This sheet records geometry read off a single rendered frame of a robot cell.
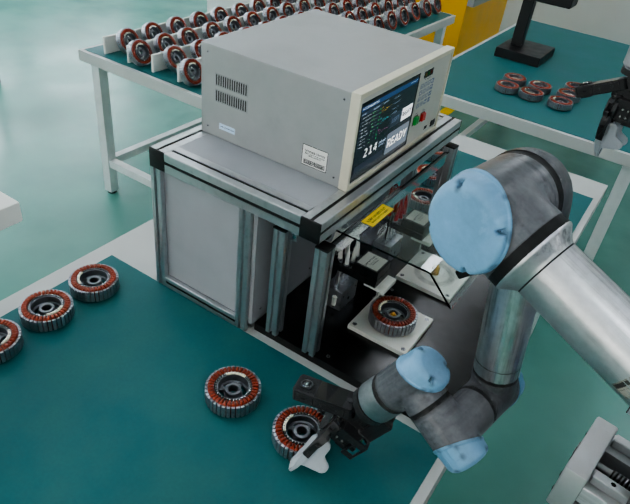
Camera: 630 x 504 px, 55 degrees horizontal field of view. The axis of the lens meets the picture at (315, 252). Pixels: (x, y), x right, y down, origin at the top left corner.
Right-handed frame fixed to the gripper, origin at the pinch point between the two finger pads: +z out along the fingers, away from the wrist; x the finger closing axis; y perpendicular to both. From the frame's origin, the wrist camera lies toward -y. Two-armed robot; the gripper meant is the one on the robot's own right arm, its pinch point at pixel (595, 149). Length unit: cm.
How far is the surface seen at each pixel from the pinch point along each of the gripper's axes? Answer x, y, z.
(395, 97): -43, -31, -12
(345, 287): -51, -29, 33
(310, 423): -83, -11, 38
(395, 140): -38.9, -31.2, -1.1
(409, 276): -31, -24, 37
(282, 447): -92, -11, 37
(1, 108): 6, -348, 114
